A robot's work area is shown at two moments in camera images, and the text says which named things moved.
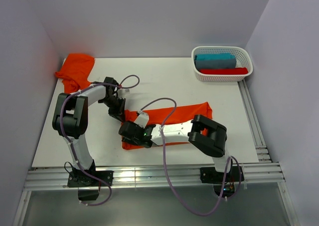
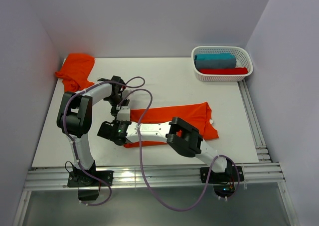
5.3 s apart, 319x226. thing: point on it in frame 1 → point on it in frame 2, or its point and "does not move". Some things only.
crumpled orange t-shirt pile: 75,72 does not move
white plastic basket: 242,57 does not move
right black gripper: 129,141 → 117,122
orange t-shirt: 184,113 does not move
